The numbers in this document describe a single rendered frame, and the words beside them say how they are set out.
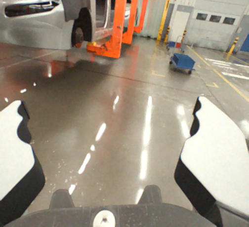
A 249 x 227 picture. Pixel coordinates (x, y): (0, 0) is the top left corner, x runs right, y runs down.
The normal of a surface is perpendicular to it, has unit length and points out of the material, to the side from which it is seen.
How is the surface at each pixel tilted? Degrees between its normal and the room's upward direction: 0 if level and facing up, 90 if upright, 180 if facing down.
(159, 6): 90
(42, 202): 0
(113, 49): 90
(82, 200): 0
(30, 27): 91
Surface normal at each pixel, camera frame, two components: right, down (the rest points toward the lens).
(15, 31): 0.08, 0.68
